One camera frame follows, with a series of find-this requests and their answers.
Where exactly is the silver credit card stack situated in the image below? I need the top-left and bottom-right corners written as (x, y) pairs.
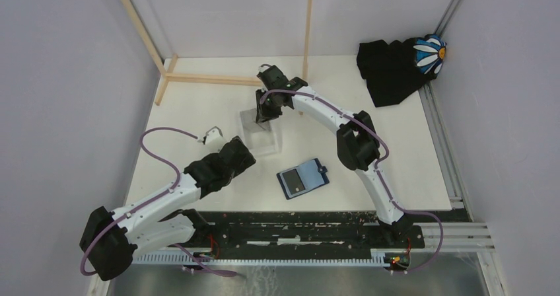
top-left (240, 108), bottom-right (271, 133)

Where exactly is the clear plastic card box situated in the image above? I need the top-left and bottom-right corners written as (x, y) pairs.
top-left (238, 108), bottom-right (281, 157)

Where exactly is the black VIP credit card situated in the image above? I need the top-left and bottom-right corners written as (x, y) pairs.
top-left (279, 168), bottom-right (306, 198)

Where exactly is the blue leather card holder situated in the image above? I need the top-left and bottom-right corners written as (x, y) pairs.
top-left (276, 158), bottom-right (330, 200)

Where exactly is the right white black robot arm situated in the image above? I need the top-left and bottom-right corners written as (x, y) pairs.
top-left (256, 64), bottom-right (413, 248)

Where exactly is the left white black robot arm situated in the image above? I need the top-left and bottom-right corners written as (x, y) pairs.
top-left (79, 136), bottom-right (256, 281)

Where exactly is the black cloth with daisy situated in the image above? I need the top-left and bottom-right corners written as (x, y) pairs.
top-left (356, 34), bottom-right (447, 108)

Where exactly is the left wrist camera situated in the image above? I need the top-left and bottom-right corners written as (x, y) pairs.
top-left (198, 126), bottom-right (227, 149)

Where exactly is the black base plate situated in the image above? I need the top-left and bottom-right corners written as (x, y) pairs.
top-left (182, 209), bottom-right (468, 260)

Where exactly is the wooden frame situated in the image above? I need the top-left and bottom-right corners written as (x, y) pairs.
top-left (120, 0), bottom-right (312, 106)

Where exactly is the white slotted cable duct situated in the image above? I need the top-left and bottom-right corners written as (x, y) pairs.
top-left (132, 249), bottom-right (403, 268)

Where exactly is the aluminium rail frame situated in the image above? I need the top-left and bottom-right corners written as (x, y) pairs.
top-left (87, 0), bottom-right (508, 296)

